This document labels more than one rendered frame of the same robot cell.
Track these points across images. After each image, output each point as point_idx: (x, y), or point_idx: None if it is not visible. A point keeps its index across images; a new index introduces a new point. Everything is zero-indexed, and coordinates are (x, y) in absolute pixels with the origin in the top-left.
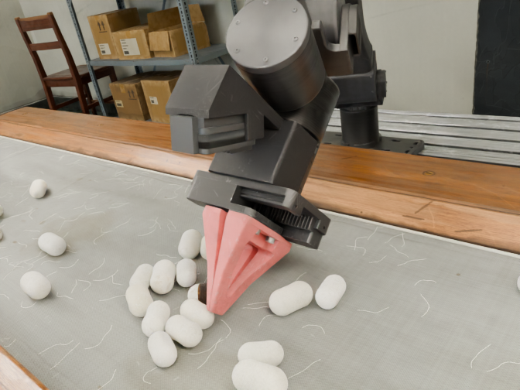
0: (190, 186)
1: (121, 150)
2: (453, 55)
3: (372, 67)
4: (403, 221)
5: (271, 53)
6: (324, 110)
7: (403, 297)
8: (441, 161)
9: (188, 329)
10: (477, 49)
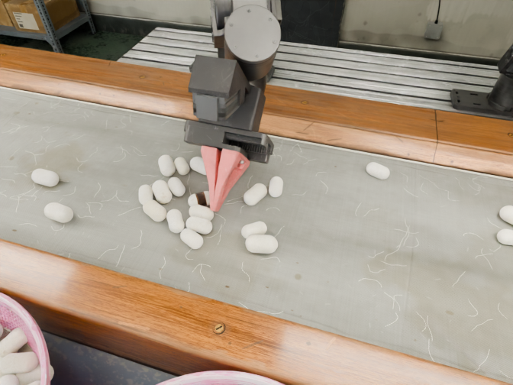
0: (131, 115)
1: (45, 83)
2: None
3: None
4: (297, 136)
5: (259, 50)
6: (266, 75)
7: (312, 183)
8: (308, 92)
9: (205, 224)
10: None
